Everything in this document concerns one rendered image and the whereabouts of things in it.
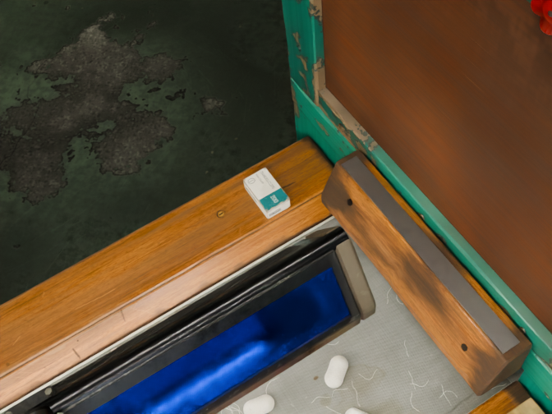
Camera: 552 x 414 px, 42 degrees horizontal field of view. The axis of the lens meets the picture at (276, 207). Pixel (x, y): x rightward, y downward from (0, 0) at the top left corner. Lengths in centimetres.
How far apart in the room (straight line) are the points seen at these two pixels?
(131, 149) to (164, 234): 111
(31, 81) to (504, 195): 182
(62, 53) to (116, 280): 150
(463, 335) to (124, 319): 40
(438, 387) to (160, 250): 38
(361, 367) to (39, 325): 39
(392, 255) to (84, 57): 165
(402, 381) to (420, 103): 32
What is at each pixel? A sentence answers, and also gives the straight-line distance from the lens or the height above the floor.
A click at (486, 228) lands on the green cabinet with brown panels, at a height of 93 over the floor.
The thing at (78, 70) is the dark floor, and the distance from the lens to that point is 229.
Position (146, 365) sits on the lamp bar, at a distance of 49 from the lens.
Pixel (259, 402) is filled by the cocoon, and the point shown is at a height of 76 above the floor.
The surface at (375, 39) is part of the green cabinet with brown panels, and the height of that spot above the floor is 103.
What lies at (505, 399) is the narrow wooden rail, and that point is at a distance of 84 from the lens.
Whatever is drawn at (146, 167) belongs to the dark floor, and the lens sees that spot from 199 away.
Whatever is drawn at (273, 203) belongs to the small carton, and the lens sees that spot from 92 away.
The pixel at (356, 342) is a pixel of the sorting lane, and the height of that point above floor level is 74.
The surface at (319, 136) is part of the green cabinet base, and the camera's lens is 98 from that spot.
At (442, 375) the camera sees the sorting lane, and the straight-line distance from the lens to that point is 87.
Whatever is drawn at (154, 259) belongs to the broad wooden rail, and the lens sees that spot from 93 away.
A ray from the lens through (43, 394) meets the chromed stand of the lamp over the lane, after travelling 51.
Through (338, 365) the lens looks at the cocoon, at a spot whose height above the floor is 76.
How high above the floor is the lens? 155
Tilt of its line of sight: 57 degrees down
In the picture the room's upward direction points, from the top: 10 degrees counter-clockwise
